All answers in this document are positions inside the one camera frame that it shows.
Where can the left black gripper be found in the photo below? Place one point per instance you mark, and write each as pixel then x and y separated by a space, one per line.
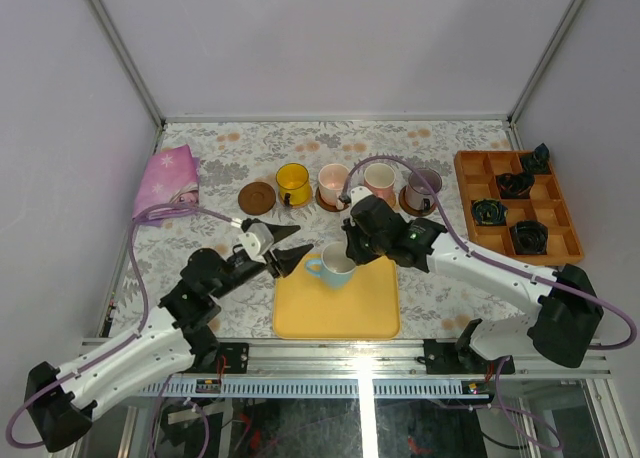
pixel 272 260

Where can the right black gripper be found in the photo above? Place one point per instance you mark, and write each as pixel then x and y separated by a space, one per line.
pixel 352 229

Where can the white mug blue handle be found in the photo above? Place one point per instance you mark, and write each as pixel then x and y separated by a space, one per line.
pixel 333 267

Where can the white mug pink handle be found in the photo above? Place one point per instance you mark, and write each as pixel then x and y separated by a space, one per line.
pixel 380 179

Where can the purple glass cup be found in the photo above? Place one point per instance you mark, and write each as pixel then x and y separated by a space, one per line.
pixel 422 185

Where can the pink ceramic mug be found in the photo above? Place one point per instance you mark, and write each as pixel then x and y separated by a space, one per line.
pixel 331 180

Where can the yellow glass cup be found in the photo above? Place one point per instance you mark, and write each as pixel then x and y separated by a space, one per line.
pixel 292 176

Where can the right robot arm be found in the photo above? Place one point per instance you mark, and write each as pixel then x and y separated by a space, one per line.
pixel 555 321

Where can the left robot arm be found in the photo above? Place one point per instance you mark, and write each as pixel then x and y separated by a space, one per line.
pixel 173 337

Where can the light woven coaster right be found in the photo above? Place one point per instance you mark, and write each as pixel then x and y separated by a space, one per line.
pixel 392 203

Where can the light woven coaster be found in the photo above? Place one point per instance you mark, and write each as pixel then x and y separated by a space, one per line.
pixel 292 199
pixel 392 203

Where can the light woven coaster left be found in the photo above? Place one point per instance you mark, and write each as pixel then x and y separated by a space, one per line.
pixel 292 199

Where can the dark wooden coaster middle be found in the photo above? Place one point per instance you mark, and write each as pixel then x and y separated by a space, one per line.
pixel 327 206

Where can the dark wooden coaster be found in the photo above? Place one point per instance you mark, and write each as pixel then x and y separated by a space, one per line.
pixel 327 206
pixel 411 211
pixel 256 198

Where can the dark wooden coaster far right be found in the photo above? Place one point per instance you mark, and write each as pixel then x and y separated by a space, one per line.
pixel 411 211

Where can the dark wooden coaster far left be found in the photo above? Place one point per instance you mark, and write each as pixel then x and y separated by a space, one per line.
pixel 256 198

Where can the yellow plastic tray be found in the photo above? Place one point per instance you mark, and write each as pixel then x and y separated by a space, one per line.
pixel 365 308

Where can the black rolled item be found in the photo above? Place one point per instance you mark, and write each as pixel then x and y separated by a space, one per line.
pixel 489 212
pixel 515 185
pixel 537 161
pixel 529 237

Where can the purple folded cloth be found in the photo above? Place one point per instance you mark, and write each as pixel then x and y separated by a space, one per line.
pixel 170 177

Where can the orange compartment organizer box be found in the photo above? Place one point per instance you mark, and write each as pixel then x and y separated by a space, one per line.
pixel 476 172

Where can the black rolled item bottom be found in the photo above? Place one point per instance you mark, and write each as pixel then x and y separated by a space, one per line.
pixel 529 237

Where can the black rolled item top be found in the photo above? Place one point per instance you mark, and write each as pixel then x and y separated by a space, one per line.
pixel 537 161

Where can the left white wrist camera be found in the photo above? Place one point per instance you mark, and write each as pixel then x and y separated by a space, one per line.
pixel 254 237

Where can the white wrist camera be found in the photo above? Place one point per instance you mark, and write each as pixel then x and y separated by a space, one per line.
pixel 254 237
pixel 354 195

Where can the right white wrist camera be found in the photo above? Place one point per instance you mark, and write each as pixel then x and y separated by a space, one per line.
pixel 354 195

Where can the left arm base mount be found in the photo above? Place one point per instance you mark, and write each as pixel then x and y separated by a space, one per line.
pixel 222 358

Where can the aluminium front rail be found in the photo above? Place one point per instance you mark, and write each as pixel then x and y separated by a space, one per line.
pixel 386 360

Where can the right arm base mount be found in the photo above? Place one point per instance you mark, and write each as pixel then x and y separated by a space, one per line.
pixel 456 358

